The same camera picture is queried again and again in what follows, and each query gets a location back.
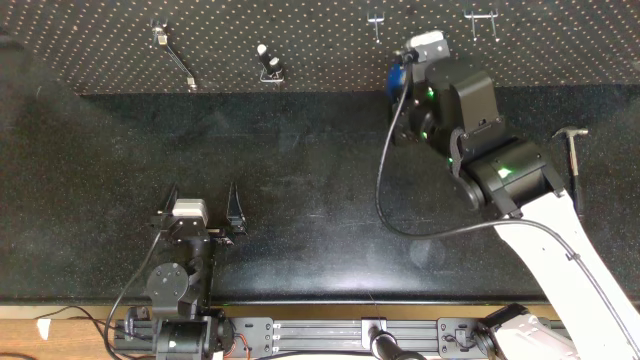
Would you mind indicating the wrench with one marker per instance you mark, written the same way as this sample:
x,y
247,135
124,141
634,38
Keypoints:
x,y
191,83

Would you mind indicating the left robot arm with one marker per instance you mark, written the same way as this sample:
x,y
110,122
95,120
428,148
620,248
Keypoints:
x,y
167,285

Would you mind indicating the black pegboard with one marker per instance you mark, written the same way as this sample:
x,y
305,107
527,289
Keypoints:
x,y
325,47

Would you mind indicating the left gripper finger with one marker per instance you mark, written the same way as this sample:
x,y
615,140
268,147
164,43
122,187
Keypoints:
x,y
235,210
169,202

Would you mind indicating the roll of blue tape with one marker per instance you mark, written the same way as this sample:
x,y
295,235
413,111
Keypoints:
x,y
395,80

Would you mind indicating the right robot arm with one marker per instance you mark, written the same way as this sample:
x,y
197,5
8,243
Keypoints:
x,y
475,105

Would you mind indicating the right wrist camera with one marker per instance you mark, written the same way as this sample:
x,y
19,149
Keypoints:
x,y
427,39

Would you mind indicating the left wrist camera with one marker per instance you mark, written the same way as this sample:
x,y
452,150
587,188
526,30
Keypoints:
x,y
190,207

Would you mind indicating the metal hook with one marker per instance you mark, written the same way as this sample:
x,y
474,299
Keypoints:
x,y
264,80
159,22
376,30
480,16

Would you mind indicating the pliers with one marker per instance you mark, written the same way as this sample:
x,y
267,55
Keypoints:
x,y
269,67

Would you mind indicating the hammer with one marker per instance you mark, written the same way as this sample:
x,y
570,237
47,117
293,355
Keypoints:
x,y
573,155

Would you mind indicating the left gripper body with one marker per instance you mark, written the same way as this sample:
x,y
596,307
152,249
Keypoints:
x,y
189,231

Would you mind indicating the mounting rail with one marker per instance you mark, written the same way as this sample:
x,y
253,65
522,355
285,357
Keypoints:
x,y
320,335

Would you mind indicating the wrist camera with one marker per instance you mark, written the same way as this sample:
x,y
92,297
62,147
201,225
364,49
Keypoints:
x,y
427,39
190,207

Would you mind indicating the white paper scrap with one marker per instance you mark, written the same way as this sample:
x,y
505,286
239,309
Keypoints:
x,y
44,327

